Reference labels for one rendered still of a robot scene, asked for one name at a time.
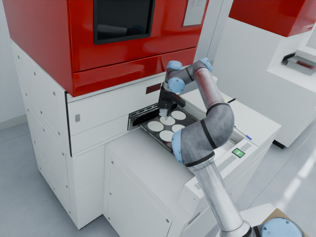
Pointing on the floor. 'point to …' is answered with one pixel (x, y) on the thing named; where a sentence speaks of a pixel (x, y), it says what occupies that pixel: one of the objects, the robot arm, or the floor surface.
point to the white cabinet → (156, 203)
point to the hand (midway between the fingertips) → (167, 118)
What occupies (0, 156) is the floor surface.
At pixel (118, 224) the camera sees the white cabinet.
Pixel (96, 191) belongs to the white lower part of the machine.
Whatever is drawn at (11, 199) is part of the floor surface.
